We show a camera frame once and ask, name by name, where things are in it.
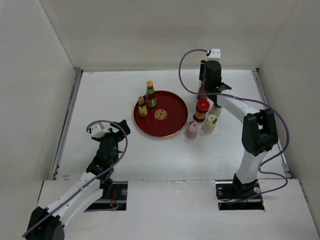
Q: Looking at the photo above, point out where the red lid sauce jar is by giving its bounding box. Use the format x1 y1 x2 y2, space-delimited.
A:
193 99 210 123

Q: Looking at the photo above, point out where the pink lid spice shaker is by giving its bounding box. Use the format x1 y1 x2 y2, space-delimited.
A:
184 120 198 140

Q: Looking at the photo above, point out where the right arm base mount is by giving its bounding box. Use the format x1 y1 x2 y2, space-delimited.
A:
215 180 265 211

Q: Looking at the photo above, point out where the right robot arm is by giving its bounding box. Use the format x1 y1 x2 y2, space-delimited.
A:
199 60 278 200

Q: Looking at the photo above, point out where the green label chili sauce bottle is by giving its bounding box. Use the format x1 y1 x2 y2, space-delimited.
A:
145 80 157 108

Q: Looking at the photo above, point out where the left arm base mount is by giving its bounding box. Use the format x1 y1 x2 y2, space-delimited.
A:
85 181 129 212

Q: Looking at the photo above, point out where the purple cable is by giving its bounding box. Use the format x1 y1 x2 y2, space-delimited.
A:
22 120 130 238
178 48 291 204

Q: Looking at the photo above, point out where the tall dark vinegar bottle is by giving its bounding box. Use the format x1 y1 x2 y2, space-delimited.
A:
197 75 208 100

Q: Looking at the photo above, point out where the yellow label small bottle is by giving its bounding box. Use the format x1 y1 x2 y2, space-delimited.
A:
138 96 148 117

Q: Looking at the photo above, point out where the green lid spice shaker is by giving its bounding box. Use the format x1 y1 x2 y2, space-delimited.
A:
202 114 218 134

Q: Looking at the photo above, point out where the red round tray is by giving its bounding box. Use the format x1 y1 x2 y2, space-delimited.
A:
133 90 188 138

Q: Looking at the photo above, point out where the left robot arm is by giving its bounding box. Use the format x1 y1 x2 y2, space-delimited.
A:
22 120 131 240

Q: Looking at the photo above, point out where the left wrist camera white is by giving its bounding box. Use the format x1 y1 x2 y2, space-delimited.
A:
86 122 111 139

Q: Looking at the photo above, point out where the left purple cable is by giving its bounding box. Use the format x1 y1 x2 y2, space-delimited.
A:
22 120 130 238

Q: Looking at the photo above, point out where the grey lid salt grinder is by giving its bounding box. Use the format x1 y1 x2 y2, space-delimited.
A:
208 104 223 118

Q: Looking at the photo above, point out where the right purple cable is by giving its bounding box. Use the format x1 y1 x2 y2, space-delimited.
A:
178 48 291 204

